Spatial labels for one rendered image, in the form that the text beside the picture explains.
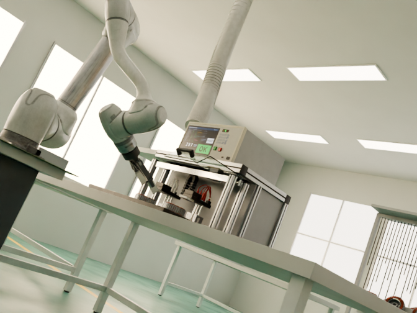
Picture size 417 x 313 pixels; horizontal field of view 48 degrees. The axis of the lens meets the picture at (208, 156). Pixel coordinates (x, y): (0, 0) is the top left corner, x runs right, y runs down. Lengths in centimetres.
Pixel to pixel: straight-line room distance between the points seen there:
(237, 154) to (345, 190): 719
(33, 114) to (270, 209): 123
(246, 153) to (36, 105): 103
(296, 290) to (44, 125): 119
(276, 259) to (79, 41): 611
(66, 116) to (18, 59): 472
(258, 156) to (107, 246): 563
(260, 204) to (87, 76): 104
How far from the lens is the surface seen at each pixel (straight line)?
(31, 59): 695
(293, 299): 147
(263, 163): 250
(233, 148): 235
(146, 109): 186
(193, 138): 259
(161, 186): 247
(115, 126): 194
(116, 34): 212
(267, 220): 245
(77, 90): 223
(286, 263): 146
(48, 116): 203
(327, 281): 149
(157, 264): 856
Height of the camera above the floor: 63
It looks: 12 degrees up
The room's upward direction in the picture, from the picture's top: 23 degrees clockwise
